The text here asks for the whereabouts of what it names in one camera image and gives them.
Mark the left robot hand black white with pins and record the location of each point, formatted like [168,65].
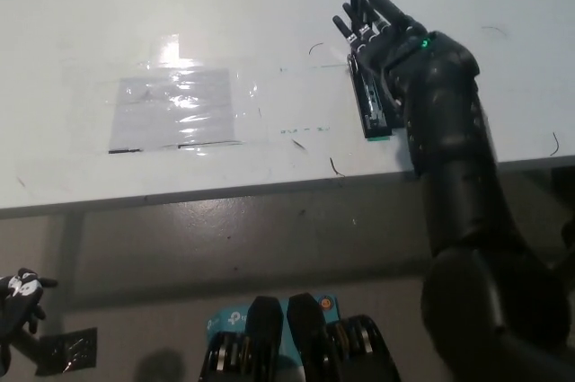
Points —
[20,299]

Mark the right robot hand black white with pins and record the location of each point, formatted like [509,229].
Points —
[386,40]

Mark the black desk stapler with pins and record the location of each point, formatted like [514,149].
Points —
[375,108]

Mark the black robot torso blocks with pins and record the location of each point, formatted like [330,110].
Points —
[305,341]

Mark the dark metal table leg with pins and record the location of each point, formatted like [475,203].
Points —
[29,342]

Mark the black floor tape patch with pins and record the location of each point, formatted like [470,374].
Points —
[67,351]

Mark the small green tape strip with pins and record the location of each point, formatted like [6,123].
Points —
[378,139]

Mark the teal router box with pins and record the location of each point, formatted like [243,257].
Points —
[227,318]

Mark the taped clear plastic sheet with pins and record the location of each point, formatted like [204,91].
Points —
[173,108]

